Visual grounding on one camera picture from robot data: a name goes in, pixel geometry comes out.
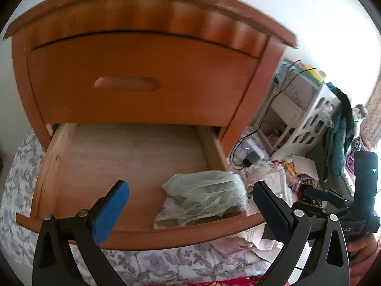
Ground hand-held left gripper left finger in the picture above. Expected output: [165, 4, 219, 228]
[32, 180, 130, 286]

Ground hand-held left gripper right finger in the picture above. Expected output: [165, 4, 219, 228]
[252, 180, 351, 286]

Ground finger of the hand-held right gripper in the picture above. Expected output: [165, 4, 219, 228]
[302, 186, 352, 207]

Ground white knit underwear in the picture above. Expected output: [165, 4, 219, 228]
[238, 225, 282, 251]

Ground wooden drawer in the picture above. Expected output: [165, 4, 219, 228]
[26, 31, 260, 128]
[15, 122, 268, 250]

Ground pale green underwear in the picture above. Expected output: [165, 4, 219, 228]
[153, 170, 248, 230]

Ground closed wooden drawer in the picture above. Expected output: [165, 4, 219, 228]
[26, 31, 260, 128]

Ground person's right hand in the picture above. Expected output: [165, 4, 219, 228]
[347, 234, 381, 282]

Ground white paper sheet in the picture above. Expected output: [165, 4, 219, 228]
[272, 154, 319, 181]

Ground black charger plug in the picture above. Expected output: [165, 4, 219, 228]
[242, 152, 260, 168]

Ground dark teal jacket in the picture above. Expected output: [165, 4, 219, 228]
[323, 82, 361, 182]

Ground white power strip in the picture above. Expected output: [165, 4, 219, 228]
[240, 142, 266, 167]

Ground white lattice rack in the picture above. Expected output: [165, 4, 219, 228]
[262, 62, 343, 155]

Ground floral bedsheet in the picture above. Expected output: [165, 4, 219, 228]
[0, 127, 286, 286]

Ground clear plastic wrap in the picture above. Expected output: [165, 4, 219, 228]
[320, 101, 340, 126]

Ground white printed board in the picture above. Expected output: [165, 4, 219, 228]
[283, 74, 316, 111]

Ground wooden nightstand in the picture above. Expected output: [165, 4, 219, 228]
[4, 0, 299, 170]

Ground yellow box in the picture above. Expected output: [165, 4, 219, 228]
[304, 66, 325, 81]

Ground black cable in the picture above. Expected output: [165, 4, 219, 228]
[231, 60, 316, 170]

